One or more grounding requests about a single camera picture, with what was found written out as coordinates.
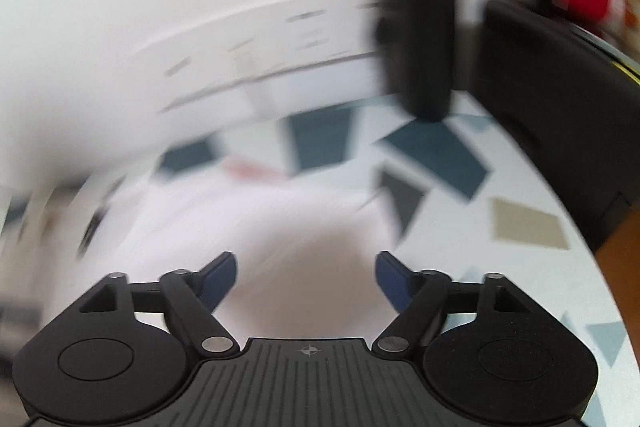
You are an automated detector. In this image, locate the geometric patterned table mat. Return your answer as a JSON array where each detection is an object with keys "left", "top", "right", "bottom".
[{"left": 0, "top": 97, "right": 640, "bottom": 427}]

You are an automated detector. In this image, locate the white textured garment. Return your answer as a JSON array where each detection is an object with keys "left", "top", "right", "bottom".
[{"left": 0, "top": 177, "right": 403, "bottom": 344}]

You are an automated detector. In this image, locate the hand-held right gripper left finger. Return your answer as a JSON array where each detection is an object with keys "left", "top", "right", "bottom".
[{"left": 75, "top": 252, "right": 240, "bottom": 359}]

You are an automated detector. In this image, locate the black cylindrical bottle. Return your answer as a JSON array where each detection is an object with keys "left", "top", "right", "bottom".
[{"left": 375, "top": 0, "right": 458, "bottom": 124}]

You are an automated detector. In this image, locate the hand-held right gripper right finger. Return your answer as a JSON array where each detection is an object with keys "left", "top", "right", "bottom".
[{"left": 372, "top": 252, "right": 538, "bottom": 359}]

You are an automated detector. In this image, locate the large black object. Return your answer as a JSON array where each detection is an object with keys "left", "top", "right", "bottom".
[{"left": 472, "top": 0, "right": 640, "bottom": 254}]

